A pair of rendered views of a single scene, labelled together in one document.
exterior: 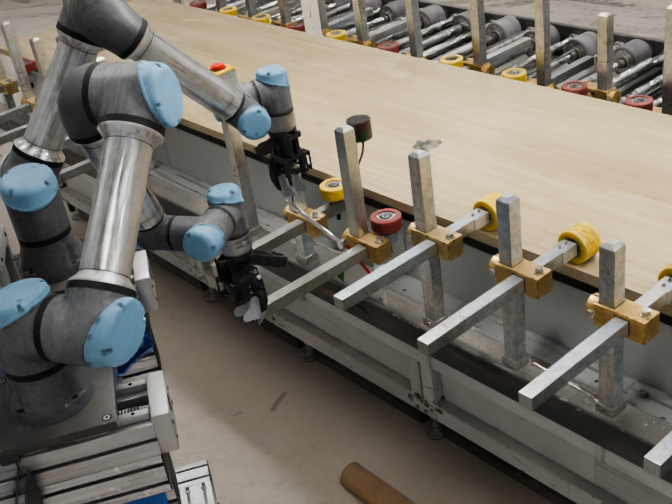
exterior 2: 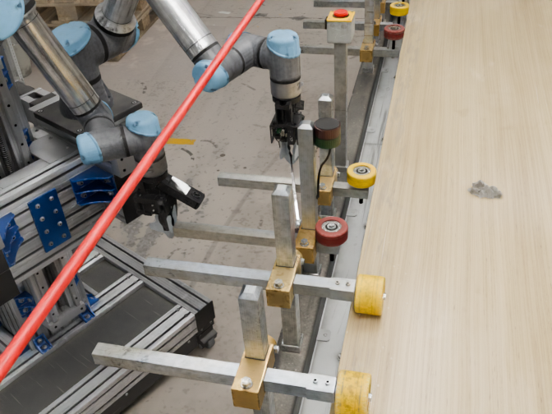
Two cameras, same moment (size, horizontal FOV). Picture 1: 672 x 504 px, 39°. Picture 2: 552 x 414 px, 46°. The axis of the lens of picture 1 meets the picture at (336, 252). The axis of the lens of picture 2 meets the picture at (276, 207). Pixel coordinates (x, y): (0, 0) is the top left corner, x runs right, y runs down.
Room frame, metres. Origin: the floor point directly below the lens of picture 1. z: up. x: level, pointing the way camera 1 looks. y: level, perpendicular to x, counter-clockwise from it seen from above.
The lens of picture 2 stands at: (1.25, -1.02, 1.89)
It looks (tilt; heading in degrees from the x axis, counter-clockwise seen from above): 37 degrees down; 53
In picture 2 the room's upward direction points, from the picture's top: 4 degrees counter-clockwise
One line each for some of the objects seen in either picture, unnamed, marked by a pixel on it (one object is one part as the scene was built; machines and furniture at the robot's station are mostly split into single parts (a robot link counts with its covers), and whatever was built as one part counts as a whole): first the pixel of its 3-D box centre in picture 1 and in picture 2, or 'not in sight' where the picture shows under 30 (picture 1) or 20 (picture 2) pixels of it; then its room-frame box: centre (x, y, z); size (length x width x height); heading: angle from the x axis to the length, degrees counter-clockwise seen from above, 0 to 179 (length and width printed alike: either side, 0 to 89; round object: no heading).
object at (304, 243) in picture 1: (298, 207); (327, 171); (2.28, 0.08, 0.87); 0.04 x 0.04 x 0.48; 37
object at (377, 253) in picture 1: (367, 243); (310, 238); (2.07, -0.08, 0.85); 0.14 x 0.06 x 0.05; 37
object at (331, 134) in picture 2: (358, 123); (327, 128); (2.11, -0.10, 1.16); 0.06 x 0.06 x 0.02
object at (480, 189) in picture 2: (426, 143); (485, 188); (2.46, -0.31, 0.91); 0.09 x 0.07 x 0.02; 94
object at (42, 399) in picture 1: (44, 377); not in sight; (1.37, 0.55, 1.09); 0.15 x 0.15 x 0.10
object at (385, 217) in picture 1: (387, 233); (331, 242); (2.09, -0.14, 0.85); 0.08 x 0.08 x 0.11
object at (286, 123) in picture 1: (281, 119); (287, 86); (2.15, 0.08, 1.18); 0.08 x 0.08 x 0.05
